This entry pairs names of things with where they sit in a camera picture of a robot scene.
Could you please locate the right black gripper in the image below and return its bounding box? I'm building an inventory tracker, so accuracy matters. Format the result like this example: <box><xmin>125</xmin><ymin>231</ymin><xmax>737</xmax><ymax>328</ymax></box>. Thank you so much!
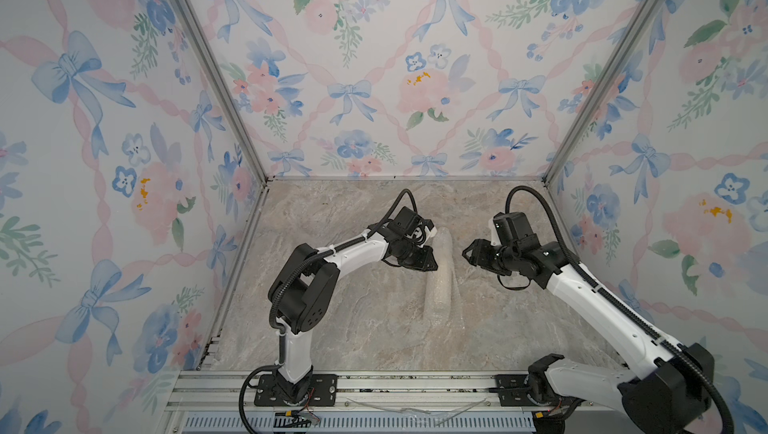
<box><xmin>462</xmin><ymin>237</ymin><xmax>518</xmax><ymax>275</ymax></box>

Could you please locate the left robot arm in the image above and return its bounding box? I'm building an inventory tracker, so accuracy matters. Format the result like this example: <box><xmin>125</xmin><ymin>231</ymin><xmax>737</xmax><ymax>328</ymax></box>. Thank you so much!
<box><xmin>267</xmin><ymin>189</ymin><xmax>438</xmax><ymax>404</ymax></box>

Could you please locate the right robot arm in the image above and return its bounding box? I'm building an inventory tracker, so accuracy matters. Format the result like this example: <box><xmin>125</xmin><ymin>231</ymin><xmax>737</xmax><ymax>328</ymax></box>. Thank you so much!
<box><xmin>462</xmin><ymin>185</ymin><xmax>736</xmax><ymax>433</ymax></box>

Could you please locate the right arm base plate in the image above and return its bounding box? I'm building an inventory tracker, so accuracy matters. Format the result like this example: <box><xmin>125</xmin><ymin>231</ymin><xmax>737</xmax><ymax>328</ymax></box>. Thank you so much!
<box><xmin>489</xmin><ymin>374</ymin><xmax>576</xmax><ymax>410</ymax></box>

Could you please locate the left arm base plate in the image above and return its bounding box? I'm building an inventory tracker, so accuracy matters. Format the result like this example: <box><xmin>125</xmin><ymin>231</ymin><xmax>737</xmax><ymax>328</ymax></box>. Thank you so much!
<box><xmin>252</xmin><ymin>372</ymin><xmax>339</xmax><ymax>407</ymax></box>

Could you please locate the white slotted cable duct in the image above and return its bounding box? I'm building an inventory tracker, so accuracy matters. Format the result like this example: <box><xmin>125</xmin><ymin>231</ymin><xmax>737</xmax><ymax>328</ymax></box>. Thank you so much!
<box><xmin>181</xmin><ymin>412</ymin><xmax>537</xmax><ymax>434</ymax></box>

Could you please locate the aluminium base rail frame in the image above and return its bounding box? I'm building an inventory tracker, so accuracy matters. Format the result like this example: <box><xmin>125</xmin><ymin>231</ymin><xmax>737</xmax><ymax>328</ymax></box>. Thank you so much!
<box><xmin>156</xmin><ymin>371</ymin><xmax>638</xmax><ymax>433</ymax></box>

